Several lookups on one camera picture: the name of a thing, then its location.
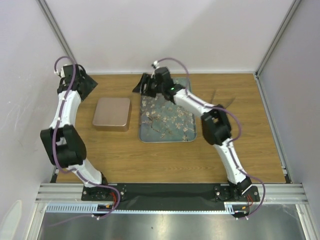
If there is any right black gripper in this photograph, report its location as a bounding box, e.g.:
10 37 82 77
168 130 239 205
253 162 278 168
133 73 165 98

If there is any brown translucent box lid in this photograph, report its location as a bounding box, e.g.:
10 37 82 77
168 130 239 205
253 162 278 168
92 97 132 123

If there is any clear box with paper cups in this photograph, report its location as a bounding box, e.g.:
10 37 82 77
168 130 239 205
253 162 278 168
92 121 130 132

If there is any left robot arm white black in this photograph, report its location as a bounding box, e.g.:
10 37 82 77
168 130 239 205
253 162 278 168
40 64 111 201

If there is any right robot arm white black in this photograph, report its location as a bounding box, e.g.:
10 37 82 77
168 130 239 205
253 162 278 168
132 67 252 201

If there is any floral patterned metal tray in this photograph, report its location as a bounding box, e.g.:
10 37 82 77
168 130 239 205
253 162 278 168
138 93 197 143

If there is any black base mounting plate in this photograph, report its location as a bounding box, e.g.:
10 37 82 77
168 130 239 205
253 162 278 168
81 182 261 212

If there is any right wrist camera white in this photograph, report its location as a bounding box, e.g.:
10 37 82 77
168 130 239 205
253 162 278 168
151 60 160 78

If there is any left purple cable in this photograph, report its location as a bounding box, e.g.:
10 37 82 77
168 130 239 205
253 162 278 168
47 56 121 227

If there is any purple cable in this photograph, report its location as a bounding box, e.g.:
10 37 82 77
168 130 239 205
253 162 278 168
156 57 266 221
47 56 121 227

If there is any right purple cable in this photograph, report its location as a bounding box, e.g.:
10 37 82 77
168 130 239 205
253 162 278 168
156 57 266 221

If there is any aluminium frame rail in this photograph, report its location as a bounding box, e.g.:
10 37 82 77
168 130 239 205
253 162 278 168
35 183 309 215

